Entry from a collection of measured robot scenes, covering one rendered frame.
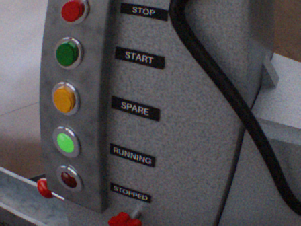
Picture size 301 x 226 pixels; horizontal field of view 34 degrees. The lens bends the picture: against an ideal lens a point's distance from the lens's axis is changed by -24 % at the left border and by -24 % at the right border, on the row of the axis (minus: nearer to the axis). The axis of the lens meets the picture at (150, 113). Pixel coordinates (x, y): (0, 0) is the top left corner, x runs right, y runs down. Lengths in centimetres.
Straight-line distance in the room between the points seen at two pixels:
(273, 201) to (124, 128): 19
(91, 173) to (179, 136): 10
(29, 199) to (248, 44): 62
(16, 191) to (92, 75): 53
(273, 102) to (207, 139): 9
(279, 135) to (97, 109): 18
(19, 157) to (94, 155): 218
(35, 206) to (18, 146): 185
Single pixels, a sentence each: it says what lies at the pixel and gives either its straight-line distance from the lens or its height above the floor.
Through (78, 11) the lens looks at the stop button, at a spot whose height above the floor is 145.
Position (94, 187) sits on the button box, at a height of 125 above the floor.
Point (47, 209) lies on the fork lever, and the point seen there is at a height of 98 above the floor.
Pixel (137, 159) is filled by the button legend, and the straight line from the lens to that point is 59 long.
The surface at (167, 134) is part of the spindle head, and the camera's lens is 57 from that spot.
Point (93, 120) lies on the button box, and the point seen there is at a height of 134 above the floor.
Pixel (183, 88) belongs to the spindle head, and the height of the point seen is 138.
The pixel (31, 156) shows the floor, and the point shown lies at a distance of 277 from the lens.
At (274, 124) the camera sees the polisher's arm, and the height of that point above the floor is 136.
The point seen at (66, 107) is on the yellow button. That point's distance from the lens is 57.
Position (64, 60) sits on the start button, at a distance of 55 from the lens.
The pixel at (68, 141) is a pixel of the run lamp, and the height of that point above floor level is 131.
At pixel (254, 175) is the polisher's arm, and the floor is 131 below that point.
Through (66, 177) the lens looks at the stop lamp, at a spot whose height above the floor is 126.
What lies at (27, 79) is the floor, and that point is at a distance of 345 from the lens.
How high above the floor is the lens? 165
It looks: 32 degrees down
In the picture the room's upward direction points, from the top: 5 degrees clockwise
